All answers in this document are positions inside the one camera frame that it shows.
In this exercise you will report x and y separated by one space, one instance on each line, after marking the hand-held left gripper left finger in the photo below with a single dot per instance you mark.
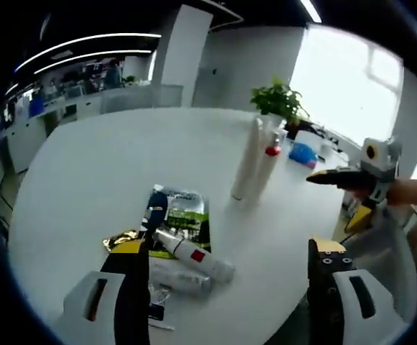
126 287

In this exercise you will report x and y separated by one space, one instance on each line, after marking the small silver skincare sachet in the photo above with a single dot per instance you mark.
158 309

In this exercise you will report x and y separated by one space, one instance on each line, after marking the white skincare bottle clear cap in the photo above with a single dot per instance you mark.
183 278
201 257

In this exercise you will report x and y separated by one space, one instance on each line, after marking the white cup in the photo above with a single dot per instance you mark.
326 148

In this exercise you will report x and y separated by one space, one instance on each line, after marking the green black skincare mask pack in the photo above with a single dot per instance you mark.
187 215

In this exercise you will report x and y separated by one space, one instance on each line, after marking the gold foil skincare sachet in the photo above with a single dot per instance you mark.
120 240

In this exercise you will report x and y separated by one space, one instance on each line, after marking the long ceiling light strip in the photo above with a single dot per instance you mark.
86 41

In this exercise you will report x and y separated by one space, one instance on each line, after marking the tall white skincare tube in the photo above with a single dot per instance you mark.
248 161

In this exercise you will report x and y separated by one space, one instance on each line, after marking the blue tissue pack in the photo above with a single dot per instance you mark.
302 154

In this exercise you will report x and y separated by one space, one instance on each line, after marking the white office counter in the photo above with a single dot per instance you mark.
86 104

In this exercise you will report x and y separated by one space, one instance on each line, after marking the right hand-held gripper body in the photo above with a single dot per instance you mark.
381 158

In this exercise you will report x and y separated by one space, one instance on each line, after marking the short ceiling light strip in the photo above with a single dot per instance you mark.
93 56

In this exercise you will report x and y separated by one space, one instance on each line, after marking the red collar skincare pump bottle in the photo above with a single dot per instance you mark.
267 169

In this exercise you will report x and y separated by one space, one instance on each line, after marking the green potted plant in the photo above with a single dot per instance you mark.
277 98

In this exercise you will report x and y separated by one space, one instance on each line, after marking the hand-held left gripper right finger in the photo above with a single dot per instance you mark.
323 287

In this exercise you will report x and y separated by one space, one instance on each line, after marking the blue bin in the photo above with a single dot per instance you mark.
36 108

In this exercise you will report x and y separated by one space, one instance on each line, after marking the person's right hand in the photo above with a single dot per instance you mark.
406 190

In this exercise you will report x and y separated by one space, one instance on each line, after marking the white mesh chair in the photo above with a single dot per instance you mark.
377 258

